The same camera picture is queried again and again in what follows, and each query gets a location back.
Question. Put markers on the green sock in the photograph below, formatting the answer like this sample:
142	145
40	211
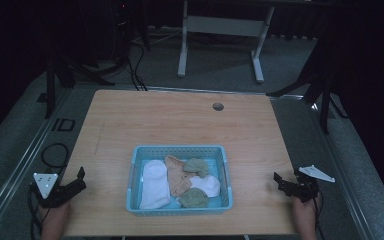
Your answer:
195	198
196	166

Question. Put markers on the white metal desk frame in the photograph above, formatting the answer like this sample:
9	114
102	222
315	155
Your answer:
225	26

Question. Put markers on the black metal stand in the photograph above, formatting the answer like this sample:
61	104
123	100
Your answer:
323	83
63	71

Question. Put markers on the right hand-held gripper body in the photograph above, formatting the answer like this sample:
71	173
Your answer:
305	186

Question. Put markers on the peach sock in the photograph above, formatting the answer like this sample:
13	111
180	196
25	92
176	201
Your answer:
177	178

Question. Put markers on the large white sock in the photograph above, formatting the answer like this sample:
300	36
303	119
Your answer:
154	186

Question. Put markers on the person's left hand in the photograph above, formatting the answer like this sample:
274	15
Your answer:
55	210

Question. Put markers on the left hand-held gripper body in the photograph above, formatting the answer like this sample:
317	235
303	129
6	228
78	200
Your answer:
55	195

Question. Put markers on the person's right hand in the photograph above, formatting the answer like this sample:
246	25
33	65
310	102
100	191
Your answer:
304	208

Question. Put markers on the small white sock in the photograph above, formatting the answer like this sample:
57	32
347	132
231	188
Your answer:
208	185

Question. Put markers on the metal floor rail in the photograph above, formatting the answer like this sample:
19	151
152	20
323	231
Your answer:
341	173
20	166

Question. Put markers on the light blue plastic basket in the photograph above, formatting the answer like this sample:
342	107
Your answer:
140	153

